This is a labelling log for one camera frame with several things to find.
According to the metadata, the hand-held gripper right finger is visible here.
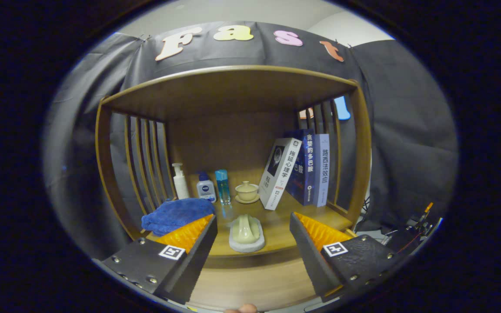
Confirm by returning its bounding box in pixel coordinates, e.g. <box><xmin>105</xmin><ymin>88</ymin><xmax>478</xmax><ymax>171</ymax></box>
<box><xmin>289</xmin><ymin>212</ymin><xmax>403</xmax><ymax>303</ymax></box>

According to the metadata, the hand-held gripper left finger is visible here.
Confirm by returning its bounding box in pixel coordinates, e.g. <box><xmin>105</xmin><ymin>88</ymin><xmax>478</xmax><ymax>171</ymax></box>
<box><xmin>92</xmin><ymin>214</ymin><xmax>218</xmax><ymax>306</ymax></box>

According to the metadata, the cream handled scrub brush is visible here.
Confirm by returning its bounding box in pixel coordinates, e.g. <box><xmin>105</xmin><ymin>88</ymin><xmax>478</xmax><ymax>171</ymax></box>
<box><xmin>229</xmin><ymin>214</ymin><xmax>266</xmax><ymax>253</ymax></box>

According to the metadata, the wooden drawer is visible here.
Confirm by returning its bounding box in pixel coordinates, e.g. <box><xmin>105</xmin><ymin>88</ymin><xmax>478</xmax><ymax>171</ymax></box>
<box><xmin>187</xmin><ymin>250</ymin><xmax>325</xmax><ymax>311</ymax></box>

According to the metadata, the wooden countertop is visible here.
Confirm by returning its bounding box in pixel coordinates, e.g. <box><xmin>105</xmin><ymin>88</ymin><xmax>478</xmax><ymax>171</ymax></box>
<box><xmin>144</xmin><ymin>198</ymin><xmax>353</xmax><ymax>258</ymax></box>

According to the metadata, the wooden cabinet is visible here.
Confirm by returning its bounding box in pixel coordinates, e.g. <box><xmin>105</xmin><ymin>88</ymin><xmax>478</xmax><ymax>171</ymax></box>
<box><xmin>95</xmin><ymin>65</ymin><xmax>372</xmax><ymax>311</ymax></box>

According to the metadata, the folded blue towel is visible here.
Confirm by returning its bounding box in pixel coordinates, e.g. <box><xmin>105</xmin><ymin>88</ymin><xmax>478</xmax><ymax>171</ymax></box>
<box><xmin>141</xmin><ymin>198</ymin><xmax>215</xmax><ymax>237</ymax></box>

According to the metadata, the white bottle with blue cap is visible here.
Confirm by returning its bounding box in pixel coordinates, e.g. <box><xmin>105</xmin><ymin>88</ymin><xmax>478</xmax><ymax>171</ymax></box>
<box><xmin>196</xmin><ymin>172</ymin><xmax>217</xmax><ymax>203</ymax></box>

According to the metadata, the white pump bottle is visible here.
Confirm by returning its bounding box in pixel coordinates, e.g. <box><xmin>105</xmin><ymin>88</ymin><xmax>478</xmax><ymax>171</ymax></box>
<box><xmin>172</xmin><ymin>163</ymin><xmax>190</xmax><ymax>200</ymax></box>

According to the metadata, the clear blue bottle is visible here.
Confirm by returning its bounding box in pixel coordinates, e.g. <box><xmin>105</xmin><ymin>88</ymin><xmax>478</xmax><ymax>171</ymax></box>
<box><xmin>215</xmin><ymin>169</ymin><xmax>231</xmax><ymax>206</ymax></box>

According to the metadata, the cream lidded teacup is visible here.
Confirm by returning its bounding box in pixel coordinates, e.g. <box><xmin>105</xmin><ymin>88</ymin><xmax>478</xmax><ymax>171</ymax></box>
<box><xmin>234</xmin><ymin>181</ymin><xmax>261</xmax><ymax>204</ymax></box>

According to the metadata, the white book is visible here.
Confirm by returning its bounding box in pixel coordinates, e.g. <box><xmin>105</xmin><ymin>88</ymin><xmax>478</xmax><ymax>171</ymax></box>
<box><xmin>259</xmin><ymin>138</ymin><xmax>302</xmax><ymax>211</ymax></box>

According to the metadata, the dark blue book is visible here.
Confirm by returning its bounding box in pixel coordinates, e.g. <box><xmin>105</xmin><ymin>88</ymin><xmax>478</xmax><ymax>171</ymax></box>
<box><xmin>284</xmin><ymin>129</ymin><xmax>316</xmax><ymax>206</ymax></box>

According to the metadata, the light blue book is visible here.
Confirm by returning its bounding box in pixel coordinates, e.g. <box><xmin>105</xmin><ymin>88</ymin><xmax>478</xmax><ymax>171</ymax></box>
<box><xmin>313</xmin><ymin>133</ymin><xmax>331</xmax><ymax>208</ymax></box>

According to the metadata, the black equipment with cables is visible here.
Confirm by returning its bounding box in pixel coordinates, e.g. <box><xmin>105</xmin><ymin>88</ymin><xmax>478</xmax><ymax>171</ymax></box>
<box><xmin>381</xmin><ymin>202</ymin><xmax>444</xmax><ymax>261</ymax></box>

